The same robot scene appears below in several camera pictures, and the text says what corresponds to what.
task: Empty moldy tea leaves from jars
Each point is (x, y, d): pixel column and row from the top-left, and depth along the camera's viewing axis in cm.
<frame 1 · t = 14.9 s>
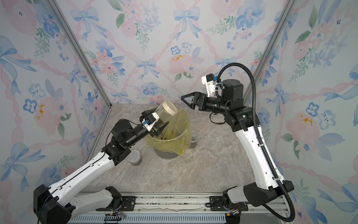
left hand: (161, 114, 65), fingers open
right hand: (187, 99, 59), fingers open
small jar with grey lid: (137, 159, 85), point 7 cm above the table
translucent plastic container: (196, 140, 91), point 9 cm above the table
grey mesh trash bin: (164, 154, 94), on the table

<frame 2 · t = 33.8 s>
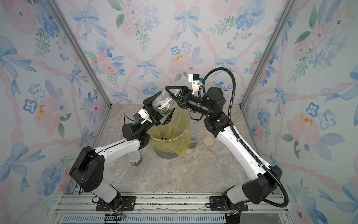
left hand: (167, 101, 55), fingers open
right hand: (167, 92, 56), fingers open
the named things where they were.

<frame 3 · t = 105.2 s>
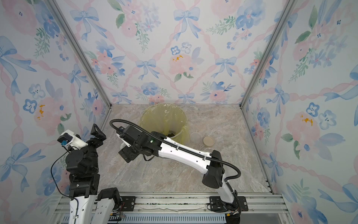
left hand: (88, 128, 64), fingers open
right hand: (128, 148, 69), fingers open
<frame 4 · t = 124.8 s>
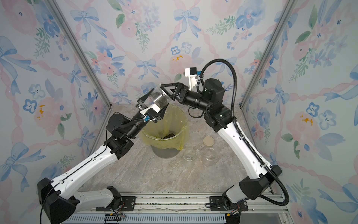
left hand: (157, 94, 57), fingers open
right hand: (165, 89, 55), fingers open
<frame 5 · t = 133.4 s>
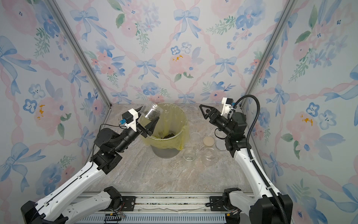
left hand: (150, 111, 59), fingers open
right hand: (203, 108, 69), fingers open
